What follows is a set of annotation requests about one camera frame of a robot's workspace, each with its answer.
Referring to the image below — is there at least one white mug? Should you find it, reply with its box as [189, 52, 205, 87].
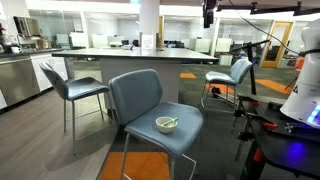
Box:
[10, 45, 22, 55]

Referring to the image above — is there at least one orange framed glass door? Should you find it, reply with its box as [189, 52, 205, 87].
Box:
[259, 20, 294, 69]

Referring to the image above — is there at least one orange chair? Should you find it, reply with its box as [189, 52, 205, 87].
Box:
[284, 57, 306, 90]

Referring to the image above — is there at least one steel microwave oven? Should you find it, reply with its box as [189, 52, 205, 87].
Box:
[13, 15, 42, 38]

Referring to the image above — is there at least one black hanging cable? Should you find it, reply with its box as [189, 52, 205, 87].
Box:
[228, 0, 320, 56]

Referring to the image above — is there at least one white ceramic bowl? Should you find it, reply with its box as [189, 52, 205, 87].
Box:
[155, 116, 179, 135]

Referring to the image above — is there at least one white standing sign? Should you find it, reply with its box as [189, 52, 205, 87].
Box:
[141, 33, 155, 50]

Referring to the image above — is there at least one brown box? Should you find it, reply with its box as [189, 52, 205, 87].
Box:
[36, 38, 50, 50]

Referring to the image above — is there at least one grey island table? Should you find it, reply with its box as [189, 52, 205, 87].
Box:
[51, 47, 219, 105]

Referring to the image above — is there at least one steel kitchen counter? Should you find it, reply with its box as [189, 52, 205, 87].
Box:
[0, 48, 69, 111]

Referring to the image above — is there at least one black robot table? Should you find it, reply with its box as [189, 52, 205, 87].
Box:
[233, 94, 320, 180]

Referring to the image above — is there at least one black tripod stand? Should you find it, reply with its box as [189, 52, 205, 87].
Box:
[229, 39, 271, 96]

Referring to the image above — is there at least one orange clamp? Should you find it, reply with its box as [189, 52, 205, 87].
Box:
[253, 148, 266, 164]
[263, 121, 278, 131]

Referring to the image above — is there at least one black overhead rail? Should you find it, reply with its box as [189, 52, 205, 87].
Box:
[216, 1, 320, 16]

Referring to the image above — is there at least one white pillar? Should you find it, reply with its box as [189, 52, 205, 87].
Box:
[138, 0, 161, 49]

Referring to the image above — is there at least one green marker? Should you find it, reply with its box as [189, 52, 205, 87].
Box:
[162, 116, 180, 127]

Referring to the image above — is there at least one black overhead camera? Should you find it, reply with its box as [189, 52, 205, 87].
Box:
[202, 0, 218, 29]

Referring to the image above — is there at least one blue padded chair holding bowl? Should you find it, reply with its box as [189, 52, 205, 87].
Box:
[108, 68, 204, 180]

